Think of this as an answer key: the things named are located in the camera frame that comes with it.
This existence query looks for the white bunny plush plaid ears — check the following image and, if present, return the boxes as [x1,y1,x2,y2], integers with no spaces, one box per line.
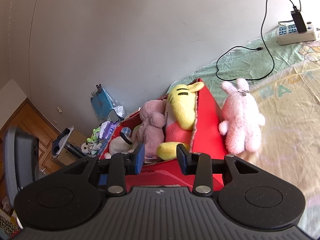
[104,127,133,159]

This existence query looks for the red storage box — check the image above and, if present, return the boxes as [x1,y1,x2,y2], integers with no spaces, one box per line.
[101,79,227,189]

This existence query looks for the mauve bear plush toy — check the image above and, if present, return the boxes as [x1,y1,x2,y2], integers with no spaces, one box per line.
[132,100,166,160]

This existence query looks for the pink bunny plush toy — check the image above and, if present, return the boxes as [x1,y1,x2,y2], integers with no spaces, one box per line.
[219,78,266,154]

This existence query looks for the yellow tiger plush toy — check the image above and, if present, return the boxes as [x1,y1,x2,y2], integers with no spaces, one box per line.
[156,82,204,161]

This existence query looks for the small green frog toy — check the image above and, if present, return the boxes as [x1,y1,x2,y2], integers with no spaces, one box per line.
[87,126,101,144]

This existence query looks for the blue plastic bag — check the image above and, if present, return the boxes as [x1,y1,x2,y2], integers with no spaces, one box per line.
[90,84,125,124]

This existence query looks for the left gripper device body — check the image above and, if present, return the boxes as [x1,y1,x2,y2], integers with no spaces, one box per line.
[3,127,39,207]

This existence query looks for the cartoon print bed sheet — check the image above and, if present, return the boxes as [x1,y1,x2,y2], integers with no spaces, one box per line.
[181,32,319,239]

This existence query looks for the white power strip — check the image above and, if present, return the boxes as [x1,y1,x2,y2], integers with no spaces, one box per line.
[276,22,318,45]

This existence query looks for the black power adapter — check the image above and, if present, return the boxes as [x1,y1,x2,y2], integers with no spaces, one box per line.
[291,5,307,33]

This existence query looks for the black charging cable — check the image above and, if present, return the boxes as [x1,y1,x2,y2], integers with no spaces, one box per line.
[215,0,298,82]

